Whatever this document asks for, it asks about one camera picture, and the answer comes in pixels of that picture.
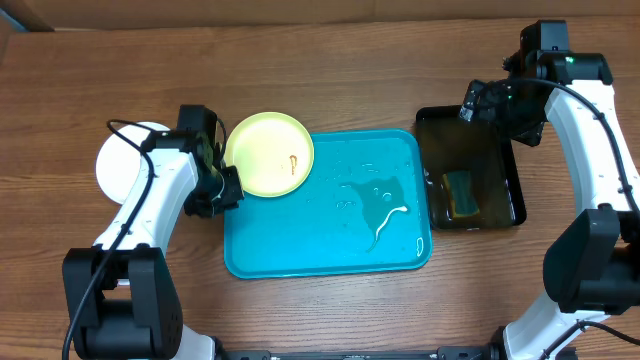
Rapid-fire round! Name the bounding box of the yellow-green plate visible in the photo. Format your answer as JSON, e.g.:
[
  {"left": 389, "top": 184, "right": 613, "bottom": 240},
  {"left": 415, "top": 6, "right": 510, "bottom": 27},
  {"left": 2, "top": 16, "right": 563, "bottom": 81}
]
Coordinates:
[{"left": 224, "top": 112, "right": 314, "bottom": 198}]

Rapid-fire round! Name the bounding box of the white plate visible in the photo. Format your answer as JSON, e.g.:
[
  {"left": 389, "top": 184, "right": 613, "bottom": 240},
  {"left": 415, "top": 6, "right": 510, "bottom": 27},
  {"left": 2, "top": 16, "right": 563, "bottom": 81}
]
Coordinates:
[{"left": 95, "top": 134, "right": 141, "bottom": 204}]

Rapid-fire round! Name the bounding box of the green yellow sponge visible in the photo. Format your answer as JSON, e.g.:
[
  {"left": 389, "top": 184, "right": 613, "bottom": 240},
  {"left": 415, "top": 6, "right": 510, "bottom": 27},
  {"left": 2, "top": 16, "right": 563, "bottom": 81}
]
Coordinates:
[{"left": 442, "top": 170, "right": 480, "bottom": 220}]

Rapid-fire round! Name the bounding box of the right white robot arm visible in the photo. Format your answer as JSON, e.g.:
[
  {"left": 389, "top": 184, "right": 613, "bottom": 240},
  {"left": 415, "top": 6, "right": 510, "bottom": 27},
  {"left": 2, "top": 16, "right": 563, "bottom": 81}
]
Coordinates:
[{"left": 460, "top": 20, "right": 639, "bottom": 359}]

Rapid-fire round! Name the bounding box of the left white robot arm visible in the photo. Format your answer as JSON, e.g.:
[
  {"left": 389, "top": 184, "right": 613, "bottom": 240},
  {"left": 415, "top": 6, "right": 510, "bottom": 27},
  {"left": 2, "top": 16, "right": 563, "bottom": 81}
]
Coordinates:
[{"left": 61, "top": 105, "right": 244, "bottom": 359}]

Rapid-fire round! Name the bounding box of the black water tray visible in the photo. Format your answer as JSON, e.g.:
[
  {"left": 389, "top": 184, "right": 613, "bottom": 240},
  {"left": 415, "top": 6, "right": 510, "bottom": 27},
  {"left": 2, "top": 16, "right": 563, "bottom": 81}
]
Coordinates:
[{"left": 414, "top": 105, "right": 527, "bottom": 230}]

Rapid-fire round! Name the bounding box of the teal plastic tray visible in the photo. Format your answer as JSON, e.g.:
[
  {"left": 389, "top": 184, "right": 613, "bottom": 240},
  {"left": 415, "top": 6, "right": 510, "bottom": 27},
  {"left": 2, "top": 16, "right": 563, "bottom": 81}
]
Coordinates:
[{"left": 224, "top": 129, "right": 433, "bottom": 279}]

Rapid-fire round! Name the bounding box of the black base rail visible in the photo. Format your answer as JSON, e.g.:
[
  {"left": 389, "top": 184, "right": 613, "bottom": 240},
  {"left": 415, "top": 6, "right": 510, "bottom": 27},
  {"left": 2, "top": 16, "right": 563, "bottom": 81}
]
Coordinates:
[{"left": 215, "top": 343, "right": 507, "bottom": 360}]

